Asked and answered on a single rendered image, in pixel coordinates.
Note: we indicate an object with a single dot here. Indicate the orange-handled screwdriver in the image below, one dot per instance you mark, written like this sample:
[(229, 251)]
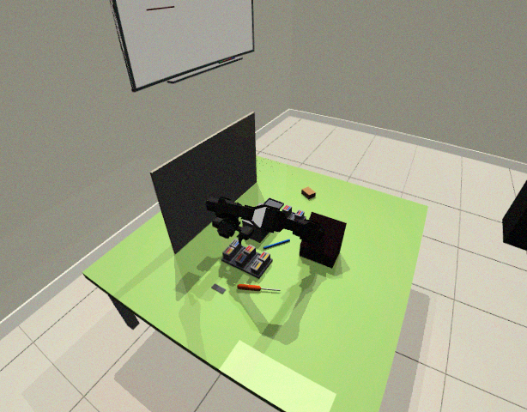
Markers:
[(253, 287)]

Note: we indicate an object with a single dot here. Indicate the brown rectangular block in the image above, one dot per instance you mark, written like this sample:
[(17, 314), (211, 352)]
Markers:
[(308, 192)]

